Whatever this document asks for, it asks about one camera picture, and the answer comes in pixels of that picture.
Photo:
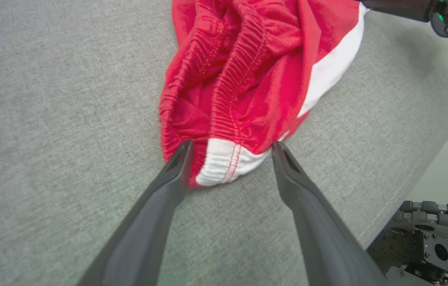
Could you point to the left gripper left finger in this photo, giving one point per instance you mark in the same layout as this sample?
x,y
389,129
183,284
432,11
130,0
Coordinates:
x,y
148,222

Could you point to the red white basketball shorts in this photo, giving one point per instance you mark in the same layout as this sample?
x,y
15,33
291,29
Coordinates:
x,y
271,79

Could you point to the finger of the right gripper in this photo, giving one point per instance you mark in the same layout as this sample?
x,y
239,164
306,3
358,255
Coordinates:
x,y
398,7

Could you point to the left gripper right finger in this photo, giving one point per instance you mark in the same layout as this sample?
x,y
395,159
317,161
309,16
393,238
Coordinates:
x,y
323,238

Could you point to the black wheeled robot base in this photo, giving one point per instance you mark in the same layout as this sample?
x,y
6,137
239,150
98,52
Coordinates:
x,y
414,246

